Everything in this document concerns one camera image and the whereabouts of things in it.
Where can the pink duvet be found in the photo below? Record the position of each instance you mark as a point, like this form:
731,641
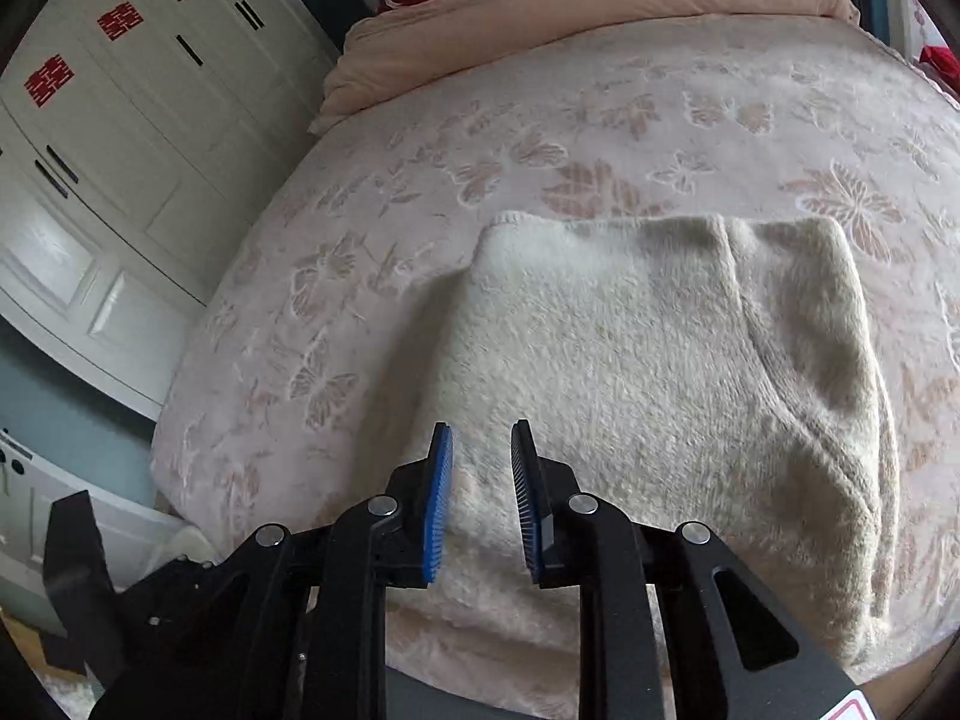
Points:
562,7

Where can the red fabric item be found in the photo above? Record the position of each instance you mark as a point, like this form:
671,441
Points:
941,64

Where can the pink floral bed blanket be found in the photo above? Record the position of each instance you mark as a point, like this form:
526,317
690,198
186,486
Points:
337,277

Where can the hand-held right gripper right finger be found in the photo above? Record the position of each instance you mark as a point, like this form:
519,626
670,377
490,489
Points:
525,510

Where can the white low cabinet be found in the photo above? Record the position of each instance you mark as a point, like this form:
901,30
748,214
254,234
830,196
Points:
30,510

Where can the white wardrobe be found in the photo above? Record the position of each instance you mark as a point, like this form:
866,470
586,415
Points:
150,165

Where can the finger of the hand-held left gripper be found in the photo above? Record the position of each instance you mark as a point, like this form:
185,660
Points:
75,570

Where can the cream sweater with black hearts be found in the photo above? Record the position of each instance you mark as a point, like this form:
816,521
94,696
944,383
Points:
600,360

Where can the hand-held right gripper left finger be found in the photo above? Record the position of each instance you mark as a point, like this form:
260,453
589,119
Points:
439,510

